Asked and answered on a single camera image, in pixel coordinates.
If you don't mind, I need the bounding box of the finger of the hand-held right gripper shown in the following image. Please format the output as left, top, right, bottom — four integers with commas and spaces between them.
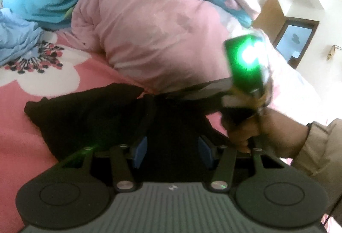
163, 79, 233, 101

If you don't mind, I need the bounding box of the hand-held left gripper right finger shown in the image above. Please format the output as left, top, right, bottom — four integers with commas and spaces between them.
198, 136, 286, 193

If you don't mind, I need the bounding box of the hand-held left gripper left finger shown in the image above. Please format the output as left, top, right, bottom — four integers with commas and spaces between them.
61, 136, 148, 193

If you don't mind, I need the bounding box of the black garment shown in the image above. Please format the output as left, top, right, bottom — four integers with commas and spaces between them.
25, 83, 241, 188

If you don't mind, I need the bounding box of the person's right hand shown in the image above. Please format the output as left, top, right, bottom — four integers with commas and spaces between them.
222, 107, 309, 159

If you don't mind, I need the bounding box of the wooden door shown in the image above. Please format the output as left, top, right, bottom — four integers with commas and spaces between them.
252, 0, 287, 49

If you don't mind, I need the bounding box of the dark framed mirror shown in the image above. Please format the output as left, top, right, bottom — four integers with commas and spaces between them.
275, 17, 320, 69

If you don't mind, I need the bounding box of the pink floral quilt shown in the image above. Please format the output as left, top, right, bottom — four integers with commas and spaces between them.
71, 0, 324, 121

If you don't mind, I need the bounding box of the pink floral bedsheet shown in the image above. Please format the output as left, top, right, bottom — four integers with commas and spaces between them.
0, 30, 294, 233

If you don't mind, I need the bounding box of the light blue cloth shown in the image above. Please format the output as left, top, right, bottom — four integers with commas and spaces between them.
0, 7, 44, 66

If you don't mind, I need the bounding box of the wall hook rack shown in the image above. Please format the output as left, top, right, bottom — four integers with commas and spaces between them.
327, 45, 342, 61

